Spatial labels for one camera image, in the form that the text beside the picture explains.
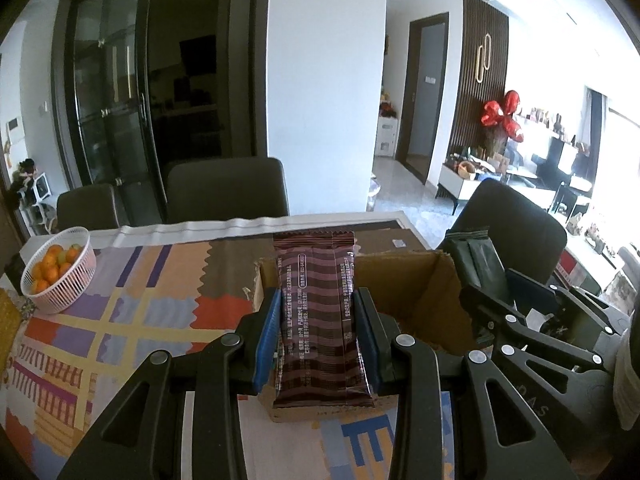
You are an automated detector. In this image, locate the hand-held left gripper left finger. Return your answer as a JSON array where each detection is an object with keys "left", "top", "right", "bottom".
[{"left": 55, "top": 287, "right": 283, "bottom": 480}]

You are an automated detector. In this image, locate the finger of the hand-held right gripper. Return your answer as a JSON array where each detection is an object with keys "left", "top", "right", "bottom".
[
  {"left": 459, "top": 284, "right": 617, "bottom": 375},
  {"left": 507, "top": 269, "right": 632, "bottom": 334}
]

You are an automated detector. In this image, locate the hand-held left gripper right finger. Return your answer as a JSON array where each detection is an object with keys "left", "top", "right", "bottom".
[{"left": 352, "top": 287, "right": 581, "bottom": 480}]

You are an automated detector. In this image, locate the dark green snack packet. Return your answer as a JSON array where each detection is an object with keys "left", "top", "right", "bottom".
[{"left": 442, "top": 229, "right": 519, "bottom": 311}]

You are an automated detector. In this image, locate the brown striped snack packet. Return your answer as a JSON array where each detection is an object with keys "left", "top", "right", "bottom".
[{"left": 272, "top": 230, "right": 376, "bottom": 410}]

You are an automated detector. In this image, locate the cardboard box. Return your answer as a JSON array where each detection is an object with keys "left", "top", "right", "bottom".
[{"left": 252, "top": 249, "right": 479, "bottom": 424}]

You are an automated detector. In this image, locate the round-backed dark dining chair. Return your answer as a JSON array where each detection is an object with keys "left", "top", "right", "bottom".
[{"left": 450, "top": 180, "right": 569, "bottom": 292}]

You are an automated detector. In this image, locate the white television cabinet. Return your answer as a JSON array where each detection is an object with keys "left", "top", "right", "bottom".
[{"left": 437, "top": 162, "right": 552, "bottom": 217}]

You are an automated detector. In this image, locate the colourful patterned tablecloth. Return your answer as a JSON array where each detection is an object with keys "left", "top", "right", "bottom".
[{"left": 0, "top": 217, "right": 457, "bottom": 480}]

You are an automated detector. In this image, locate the white crinkled table cover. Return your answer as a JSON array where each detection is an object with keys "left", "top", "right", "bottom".
[{"left": 20, "top": 210, "right": 409, "bottom": 252}]

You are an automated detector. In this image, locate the wide dark dining chair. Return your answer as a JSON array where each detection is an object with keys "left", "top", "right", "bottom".
[{"left": 166, "top": 156, "right": 291, "bottom": 224}]

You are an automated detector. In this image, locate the red foil balloon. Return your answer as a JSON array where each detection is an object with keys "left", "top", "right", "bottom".
[{"left": 481, "top": 90, "right": 526, "bottom": 144}]

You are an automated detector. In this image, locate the white storage cart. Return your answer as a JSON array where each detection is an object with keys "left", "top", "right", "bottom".
[{"left": 376, "top": 117, "right": 400, "bottom": 157}]

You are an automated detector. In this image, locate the white plastic fruit basket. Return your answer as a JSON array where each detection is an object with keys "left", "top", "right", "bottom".
[{"left": 20, "top": 226, "right": 98, "bottom": 315}]

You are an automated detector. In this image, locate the dark framed doorway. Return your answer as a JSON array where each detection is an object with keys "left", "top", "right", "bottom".
[{"left": 395, "top": 12, "right": 450, "bottom": 187}]

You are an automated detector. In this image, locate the small dark dining chair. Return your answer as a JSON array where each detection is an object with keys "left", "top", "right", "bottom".
[{"left": 56, "top": 183, "right": 121, "bottom": 231}]

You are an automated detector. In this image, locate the pile of oranges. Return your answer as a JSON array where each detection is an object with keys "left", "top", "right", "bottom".
[{"left": 30, "top": 244, "right": 84, "bottom": 295}]

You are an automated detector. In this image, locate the yellow woven pad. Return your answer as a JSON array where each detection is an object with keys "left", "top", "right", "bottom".
[{"left": 0, "top": 287, "right": 26, "bottom": 372}]

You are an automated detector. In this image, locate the small white shelf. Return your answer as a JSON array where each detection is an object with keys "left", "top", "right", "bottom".
[{"left": 22, "top": 172, "right": 56, "bottom": 237}]

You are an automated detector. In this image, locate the dark plush toy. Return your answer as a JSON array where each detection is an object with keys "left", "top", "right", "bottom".
[{"left": 10, "top": 158, "right": 39, "bottom": 197}]

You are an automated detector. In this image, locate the dark glass sliding door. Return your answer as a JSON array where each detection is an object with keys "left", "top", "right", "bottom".
[{"left": 52, "top": 0, "right": 169, "bottom": 202}]

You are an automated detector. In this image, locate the dark slatted wall panel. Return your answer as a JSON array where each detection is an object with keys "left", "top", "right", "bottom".
[{"left": 447, "top": 0, "right": 510, "bottom": 162}]

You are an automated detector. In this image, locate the gold wall ornament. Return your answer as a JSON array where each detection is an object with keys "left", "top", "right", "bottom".
[{"left": 475, "top": 33, "right": 494, "bottom": 84}]

